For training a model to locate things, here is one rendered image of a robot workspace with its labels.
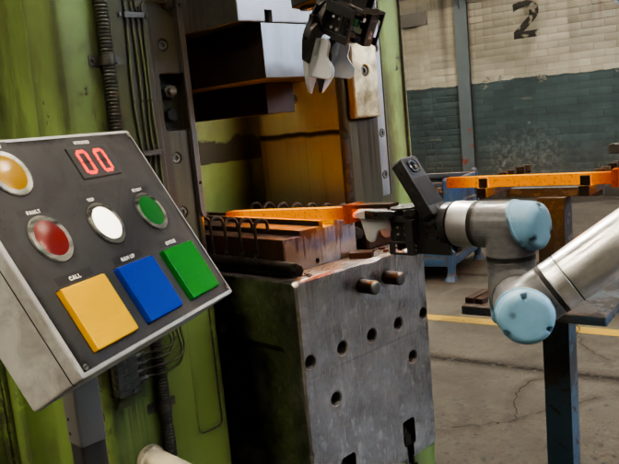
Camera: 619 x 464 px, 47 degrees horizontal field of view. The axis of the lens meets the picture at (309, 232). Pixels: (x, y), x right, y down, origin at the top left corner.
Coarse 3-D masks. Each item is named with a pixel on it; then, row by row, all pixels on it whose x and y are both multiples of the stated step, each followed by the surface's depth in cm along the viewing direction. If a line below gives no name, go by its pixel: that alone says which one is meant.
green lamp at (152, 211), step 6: (144, 198) 95; (150, 198) 96; (144, 204) 94; (150, 204) 95; (156, 204) 96; (144, 210) 93; (150, 210) 94; (156, 210) 95; (150, 216) 93; (156, 216) 94; (162, 216) 96; (156, 222) 94; (162, 222) 95
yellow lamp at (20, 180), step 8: (0, 160) 76; (8, 160) 77; (0, 168) 75; (8, 168) 76; (16, 168) 77; (0, 176) 75; (8, 176) 76; (16, 176) 77; (24, 176) 78; (8, 184) 75; (16, 184) 76; (24, 184) 77
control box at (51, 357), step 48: (0, 144) 78; (48, 144) 85; (96, 144) 93; (0, 192) 74; (48, 192) 80; (96, 192) 87; (144, 192) 96; (0, 240) 70; (96, 240) 82; (144, 240) 90; (192, 240) 99; (0, 288) 71; (48, 288) 72; (0, 336) 72; (48, 336) 70; (144, 336) 80; (48, 384) 71
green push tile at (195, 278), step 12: (168, 252) 91; (180, 252) 94; (192, 252) 96; (168, 264) 91; (180, 264) 92; (192, 264) 94; (204, 264) 97; (180, 276) 91; (192, 276) 93; (204, 276) 95; (192, 288) 91; (204, 288) 94; (192, 300) 91
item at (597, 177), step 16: (464, 176) 157; (480, 176) 154; (496, 176) 150; (512, 176) 148; (528, 176) 146; (544, 176) 144; (560, 176) 143; (576, 176) 141; (592, 176) 139; (608, 176) 137
